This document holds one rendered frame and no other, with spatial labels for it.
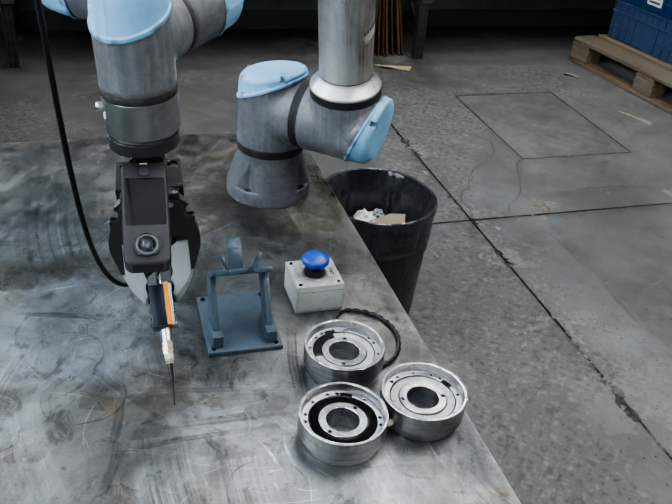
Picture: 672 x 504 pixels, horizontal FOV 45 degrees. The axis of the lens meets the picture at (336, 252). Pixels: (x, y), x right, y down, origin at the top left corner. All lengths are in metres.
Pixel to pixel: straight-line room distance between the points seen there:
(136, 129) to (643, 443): 1.80
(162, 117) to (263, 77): 0.55
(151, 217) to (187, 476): 0.30
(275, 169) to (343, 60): 0.25
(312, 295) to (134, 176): 0.40
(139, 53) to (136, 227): 0.17
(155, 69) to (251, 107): 0.59
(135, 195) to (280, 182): 0.60
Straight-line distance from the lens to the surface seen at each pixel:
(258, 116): 1.36
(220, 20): 0.87
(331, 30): 1.24
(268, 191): 1.41
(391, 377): 1.03
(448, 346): 2.46
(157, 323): 0.92
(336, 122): 1.29
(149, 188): 0.83
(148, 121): 0.81
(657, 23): 4.96
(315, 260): 1.15
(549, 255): 3.01
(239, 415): 1.01
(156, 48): 0.78
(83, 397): 1.05
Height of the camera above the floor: 1.50
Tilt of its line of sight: 32 degrees down
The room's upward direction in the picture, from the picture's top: 5 degrees clockwise
